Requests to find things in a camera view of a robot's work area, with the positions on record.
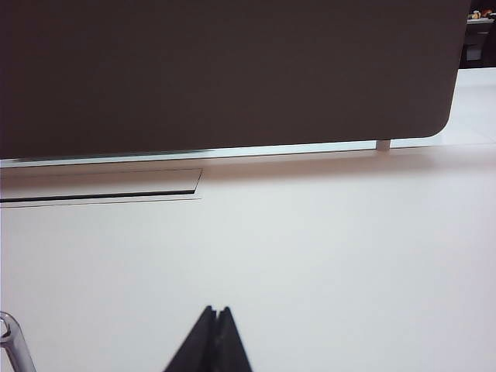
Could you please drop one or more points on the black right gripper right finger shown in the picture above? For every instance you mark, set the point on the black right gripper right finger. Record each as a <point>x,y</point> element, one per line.
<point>230,348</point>

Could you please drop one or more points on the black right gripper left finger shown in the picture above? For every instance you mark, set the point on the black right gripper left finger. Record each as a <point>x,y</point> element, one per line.
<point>197,348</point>

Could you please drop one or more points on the dark background cabinet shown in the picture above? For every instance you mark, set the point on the dark background cabinet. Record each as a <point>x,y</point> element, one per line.
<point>480,38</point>

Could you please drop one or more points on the brown desk divider panel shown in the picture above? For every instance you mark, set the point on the brown desk divider panel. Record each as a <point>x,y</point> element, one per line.
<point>232,69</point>

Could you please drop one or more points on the white divider support post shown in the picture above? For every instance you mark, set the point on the white divider support post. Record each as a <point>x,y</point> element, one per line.
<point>383,145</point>

